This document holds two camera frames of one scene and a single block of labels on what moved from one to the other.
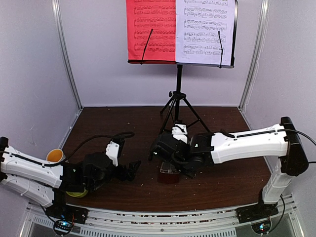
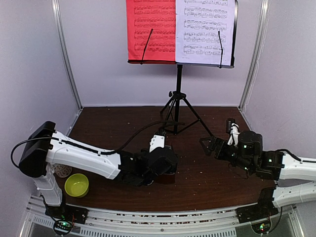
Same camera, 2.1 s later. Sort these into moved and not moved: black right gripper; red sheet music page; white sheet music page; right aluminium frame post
Moved: black right gripper
Not moved: white sheet music page; right aluminium frame post; red sheet music page
